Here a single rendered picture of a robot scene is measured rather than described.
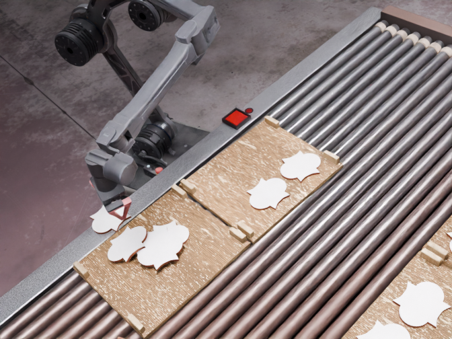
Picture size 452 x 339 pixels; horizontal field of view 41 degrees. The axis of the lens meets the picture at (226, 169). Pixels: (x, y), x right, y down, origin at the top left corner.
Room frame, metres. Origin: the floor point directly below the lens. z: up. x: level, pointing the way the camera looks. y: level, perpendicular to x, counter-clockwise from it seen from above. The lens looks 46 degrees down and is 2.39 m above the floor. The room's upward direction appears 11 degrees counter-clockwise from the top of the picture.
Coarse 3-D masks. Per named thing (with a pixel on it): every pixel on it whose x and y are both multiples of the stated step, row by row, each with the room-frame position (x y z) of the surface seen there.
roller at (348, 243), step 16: (448, 144) 1.34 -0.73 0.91; (432, 160) 1.29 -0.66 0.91; (416, 176) 1.23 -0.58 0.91; (400, 192) 1.18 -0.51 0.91; (384, 208) 1.13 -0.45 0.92; (368, 224) 1.09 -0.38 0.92; (352, 240) 1.04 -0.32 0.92; (336, 256) 1.00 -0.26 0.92; (320, 272) 0.95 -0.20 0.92; (304, 288) 0.91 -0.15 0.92; (288, 304) 0.87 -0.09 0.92; (272, 320) 0.83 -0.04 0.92; (256, 336) 0.80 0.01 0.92
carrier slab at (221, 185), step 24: (264, 120) 1.60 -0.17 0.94; (240, 144) 1.51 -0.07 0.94; (264, 144) 1.48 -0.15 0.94; (288, 144) 1.46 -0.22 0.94; (216, 168) 1.42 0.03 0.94; (240, 168) 1.39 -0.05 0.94; (264, 168) 1.37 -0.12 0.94; (336, 168) 1.31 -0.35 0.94; (216, 192) 1.31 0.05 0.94; (240, 192) 1.29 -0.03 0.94; (288, 192) 1.25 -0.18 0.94; (312, 192) 1.24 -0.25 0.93; (240, 216) 1.20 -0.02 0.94; (264, 216) 1.18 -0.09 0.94
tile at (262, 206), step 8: (264, 184) 1.30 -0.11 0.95; (272, 184) 1.29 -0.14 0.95; (280, 184) 1.28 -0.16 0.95; (248, 192) 1.28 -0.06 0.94; (256, 192) 1.27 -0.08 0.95; (264, 192) 1.26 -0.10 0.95; (272, 192) 1.26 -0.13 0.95; (280, 192) 1.25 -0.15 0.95; (256, 200) 1.24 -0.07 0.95; (264, 200) 1.23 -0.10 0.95; (272, 200) 1.22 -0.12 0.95; (280, 200) 1.22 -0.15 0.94; (256, 208) 1.21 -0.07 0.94; (264, 208) 1.20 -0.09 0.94; (272, 208) 1.20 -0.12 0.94
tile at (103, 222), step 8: (104, 208) 1.35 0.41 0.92; (120, 208) 1.34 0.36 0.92; (96, 216) 1.32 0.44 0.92; (104, 216) 1.32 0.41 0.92; (112, 216) 1.31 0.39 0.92; (128, 216) 1.30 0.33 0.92; (96, 224) 1.29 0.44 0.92; (104, 224) 1.28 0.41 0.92; (112, 224) 1.28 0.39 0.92; (120, 224) 1.27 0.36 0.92; (96, 232) 1.26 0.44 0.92; (104, 232) 1.25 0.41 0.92
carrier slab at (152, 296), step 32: (128, 224) 1.25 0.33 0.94; (160, 224) 1.23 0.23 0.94; (192, 224) 1.20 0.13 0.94; (224, 224) 1.18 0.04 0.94; (96, 256) 1.15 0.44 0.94; (192, 256) 1.08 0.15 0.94; (224, 256) 1.06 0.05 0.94; (96, 288) 1.04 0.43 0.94; (128, 288) 1.02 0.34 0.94; (160, 288) 0.99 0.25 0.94; (192, 288) 0.97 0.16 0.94; (160, 320) 0.89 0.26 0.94
